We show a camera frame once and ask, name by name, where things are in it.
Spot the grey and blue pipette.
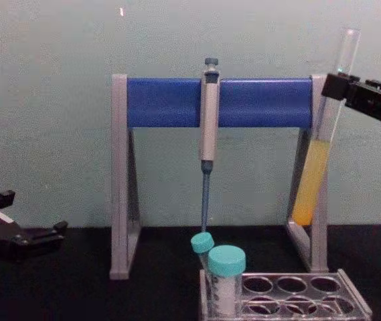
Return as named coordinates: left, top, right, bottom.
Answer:
left=199, top=57, right=221, bottom=235

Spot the glass test tube yellow liquid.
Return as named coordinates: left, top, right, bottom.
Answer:
left=291, top=27, right=362, bottom=227

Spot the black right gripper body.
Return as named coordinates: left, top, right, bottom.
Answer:
left=344, top=79, right=381, bottom=135

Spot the large tube with teal cap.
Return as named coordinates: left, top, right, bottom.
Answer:
left=207, top=245, right=247, bottom=318

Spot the grey stand with blue bar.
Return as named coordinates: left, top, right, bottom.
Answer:
left=109, top=74, right=329, bottom=280

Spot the clear plastic tube rack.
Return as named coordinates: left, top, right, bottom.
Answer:
left=199, top=267, right=374, bottom=321

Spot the black table cloth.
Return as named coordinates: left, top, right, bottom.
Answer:
left=0, top=223, right=381, bottom=321

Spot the small tube with teal cap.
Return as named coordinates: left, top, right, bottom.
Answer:
left=190, top=232, right=216, bottom=272

